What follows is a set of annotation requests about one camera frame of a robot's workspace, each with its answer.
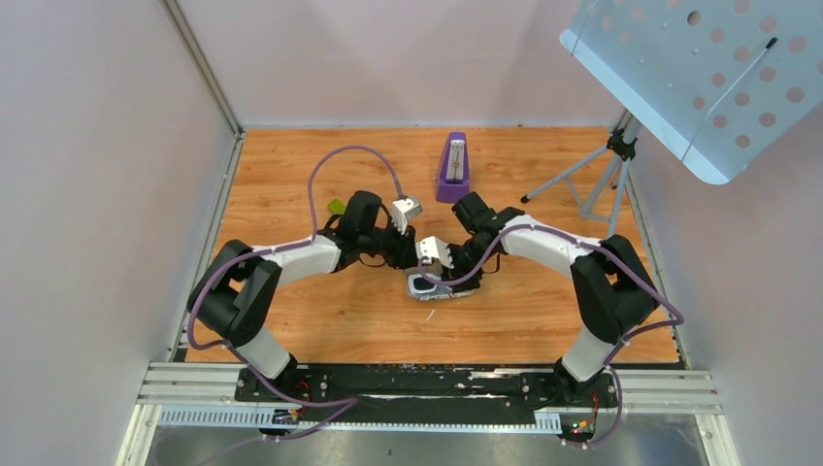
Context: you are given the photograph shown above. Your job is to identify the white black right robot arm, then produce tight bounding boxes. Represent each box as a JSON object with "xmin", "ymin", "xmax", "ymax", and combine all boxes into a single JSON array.
[{"xmin": 442, "ymin": 192, "xmax": 660, "ymax": 406}]

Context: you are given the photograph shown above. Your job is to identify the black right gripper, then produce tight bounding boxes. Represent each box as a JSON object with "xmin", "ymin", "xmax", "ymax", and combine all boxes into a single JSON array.
[{"xmin": 437, "ymin": 239, "xmax": 496, "ymax": 294}]

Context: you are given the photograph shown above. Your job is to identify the aluminium frame rail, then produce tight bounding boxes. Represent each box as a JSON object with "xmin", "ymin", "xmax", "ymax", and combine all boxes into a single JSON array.
[{"xmin": 117, "ymin": 362, "xmax": 740, "ymax": 465}]

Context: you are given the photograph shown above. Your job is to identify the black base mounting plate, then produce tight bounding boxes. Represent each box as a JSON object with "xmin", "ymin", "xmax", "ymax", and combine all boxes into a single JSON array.
[{"xmin": 234, "ymin": 363, "xmax": 618, "ymax": 427}]

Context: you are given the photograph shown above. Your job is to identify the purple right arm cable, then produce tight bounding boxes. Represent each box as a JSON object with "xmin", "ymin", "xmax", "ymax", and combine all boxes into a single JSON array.
[{"xmin": 417, "ymin": 224, "xmax": 685, "ymax": 449}]

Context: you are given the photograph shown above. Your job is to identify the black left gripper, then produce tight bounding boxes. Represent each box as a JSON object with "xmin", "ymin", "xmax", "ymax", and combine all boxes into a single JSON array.
[{"xmin": 358, "ymin": 216, "xmax": 420, "ymax": 270}]

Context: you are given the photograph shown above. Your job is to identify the light blue cleaning cloth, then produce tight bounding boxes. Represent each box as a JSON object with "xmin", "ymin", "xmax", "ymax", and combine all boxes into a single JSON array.
[{"xmin": 413, "ymin": 286, "xmax": 474, "ymax": 301}]

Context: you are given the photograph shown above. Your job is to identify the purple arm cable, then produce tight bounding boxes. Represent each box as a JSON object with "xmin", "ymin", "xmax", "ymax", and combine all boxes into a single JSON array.
[
  {"xmin": 186, "ymin": 145, "xmax": 407, "ymax": 445},
  {"xmin": 417, "ymin": 224, "xmax": 685, "ymax": 449}
]

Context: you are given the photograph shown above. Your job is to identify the green rectangular block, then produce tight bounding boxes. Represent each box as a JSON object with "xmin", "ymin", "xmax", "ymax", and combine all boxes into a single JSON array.
[{"xmin": 327, "ymin": 199, "xmax": 346, "ymax": 216}]

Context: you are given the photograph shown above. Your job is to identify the purple metronome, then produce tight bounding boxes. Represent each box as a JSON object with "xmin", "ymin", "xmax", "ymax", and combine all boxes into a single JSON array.
[{"xmin": 436, "ymin": 131, "xmax": 471, "ymax": 204}]

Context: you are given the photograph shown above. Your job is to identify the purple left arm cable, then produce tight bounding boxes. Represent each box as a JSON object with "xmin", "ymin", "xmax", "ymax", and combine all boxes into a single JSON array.
[{"xmin": 186, "ymin": 145, "xmax": 407, "ymax": 445}]

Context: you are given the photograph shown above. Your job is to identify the white frame sunglasses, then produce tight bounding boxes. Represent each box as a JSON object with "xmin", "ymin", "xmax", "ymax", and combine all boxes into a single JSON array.
[{"xmin": 407, "ymin": 274, "xmax": 445, "ymax": 299}]

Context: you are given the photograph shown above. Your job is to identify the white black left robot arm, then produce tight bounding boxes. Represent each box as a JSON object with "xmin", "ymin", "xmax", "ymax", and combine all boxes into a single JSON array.
[{"xmin": 186, "ymin": 190, "xmax": 422, "ymax": 401}]

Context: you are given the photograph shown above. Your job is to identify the light blue music stand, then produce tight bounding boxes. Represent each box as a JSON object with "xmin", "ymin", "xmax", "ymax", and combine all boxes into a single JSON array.
[{"xmin": 532, "ymin": 1, "xmax": 822, "ymax": 243}]

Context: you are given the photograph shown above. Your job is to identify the flag pattern glasses case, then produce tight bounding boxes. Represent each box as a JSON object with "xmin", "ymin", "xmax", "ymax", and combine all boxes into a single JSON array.
[{"xmin": 404, "ymin": 267, "xmax": 476, "ymax": 301}]

